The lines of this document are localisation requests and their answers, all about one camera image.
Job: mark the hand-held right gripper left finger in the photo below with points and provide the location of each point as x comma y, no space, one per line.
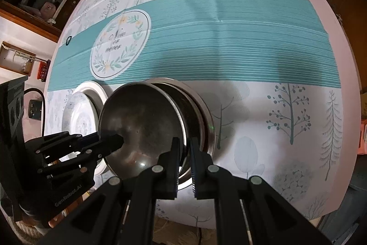
176,173

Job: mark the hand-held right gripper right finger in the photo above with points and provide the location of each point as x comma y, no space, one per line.
195,173

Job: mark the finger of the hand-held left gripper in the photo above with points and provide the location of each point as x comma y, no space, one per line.
66,139
111,143

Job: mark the small patterned white plate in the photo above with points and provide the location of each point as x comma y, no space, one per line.
77,124

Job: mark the small steel bowl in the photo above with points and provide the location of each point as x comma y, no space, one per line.
143,118

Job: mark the large steel bowl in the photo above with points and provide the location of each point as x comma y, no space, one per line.
208,124

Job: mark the person's left forearm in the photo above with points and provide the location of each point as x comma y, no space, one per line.
17,232

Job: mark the red basket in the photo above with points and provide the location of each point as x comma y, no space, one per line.
44,71

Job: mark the tree print tablecloth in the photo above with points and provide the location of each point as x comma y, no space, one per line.
229,47

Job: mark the dark wall socket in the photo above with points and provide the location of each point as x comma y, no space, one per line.
35,109

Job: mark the wooden wall niche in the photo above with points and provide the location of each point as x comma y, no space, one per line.
17,58

